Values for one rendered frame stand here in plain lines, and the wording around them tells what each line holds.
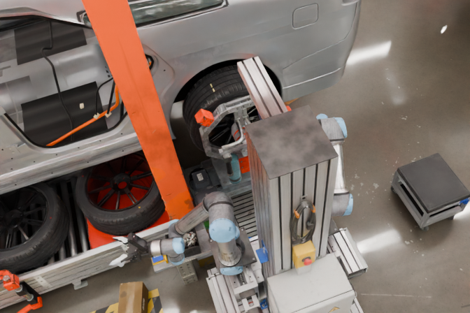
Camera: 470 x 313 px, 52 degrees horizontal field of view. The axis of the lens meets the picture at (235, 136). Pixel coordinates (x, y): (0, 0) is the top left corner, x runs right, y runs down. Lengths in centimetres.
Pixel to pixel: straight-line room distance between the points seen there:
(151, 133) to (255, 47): 93
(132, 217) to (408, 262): 196
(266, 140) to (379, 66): 330
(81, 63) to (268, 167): 249
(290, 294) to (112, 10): 141
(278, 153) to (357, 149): 259
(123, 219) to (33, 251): 62
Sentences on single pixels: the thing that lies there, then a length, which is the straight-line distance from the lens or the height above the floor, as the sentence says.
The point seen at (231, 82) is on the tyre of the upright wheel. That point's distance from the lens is 306.
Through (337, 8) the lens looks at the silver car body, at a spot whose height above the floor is 145.
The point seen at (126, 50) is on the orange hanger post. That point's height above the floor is 204.
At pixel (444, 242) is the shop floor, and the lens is 390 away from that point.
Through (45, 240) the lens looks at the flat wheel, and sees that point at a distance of 358.
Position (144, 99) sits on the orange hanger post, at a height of 173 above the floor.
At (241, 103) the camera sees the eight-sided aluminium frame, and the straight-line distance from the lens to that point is 301.
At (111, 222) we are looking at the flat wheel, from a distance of 345.
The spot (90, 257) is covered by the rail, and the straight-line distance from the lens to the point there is 352.
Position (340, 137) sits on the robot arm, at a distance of 269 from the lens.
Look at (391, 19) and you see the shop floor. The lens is 541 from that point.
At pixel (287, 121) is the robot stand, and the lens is 173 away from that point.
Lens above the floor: 336
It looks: 52 degrees down
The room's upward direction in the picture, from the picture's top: 8 degrees counter-clockwise
